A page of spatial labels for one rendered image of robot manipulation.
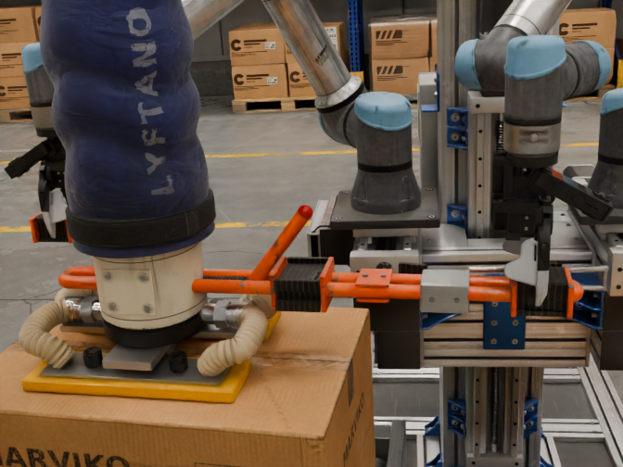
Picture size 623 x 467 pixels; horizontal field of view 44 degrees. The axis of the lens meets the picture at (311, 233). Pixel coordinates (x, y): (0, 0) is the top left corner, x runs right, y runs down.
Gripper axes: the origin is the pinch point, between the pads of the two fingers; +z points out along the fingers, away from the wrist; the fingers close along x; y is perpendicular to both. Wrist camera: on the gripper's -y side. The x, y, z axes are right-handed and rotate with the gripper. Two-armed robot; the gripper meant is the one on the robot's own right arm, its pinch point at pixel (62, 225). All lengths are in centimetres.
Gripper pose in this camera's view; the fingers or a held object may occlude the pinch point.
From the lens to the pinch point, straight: 162.9
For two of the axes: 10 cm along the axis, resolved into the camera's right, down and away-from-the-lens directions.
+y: 9.8, 0.1, -2.0
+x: 1.9, -3.4, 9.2
